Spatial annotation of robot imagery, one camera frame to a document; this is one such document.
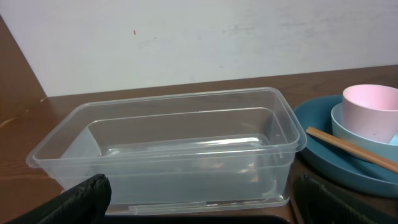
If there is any light blue bowl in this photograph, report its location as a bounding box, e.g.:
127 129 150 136
331 103 397 162

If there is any clear plastic bin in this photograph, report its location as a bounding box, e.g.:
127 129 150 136
26 87 307 215

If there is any wooden chopstick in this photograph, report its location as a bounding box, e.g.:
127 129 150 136
306 127 397 173

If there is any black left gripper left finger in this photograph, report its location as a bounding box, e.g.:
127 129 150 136
8 174 112 224

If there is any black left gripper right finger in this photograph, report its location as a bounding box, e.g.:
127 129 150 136
293 174 397 224

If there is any pink cup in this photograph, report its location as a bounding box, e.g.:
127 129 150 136
342 84 397 143

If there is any dark blue plate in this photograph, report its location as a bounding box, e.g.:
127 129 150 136
294 95 397 198

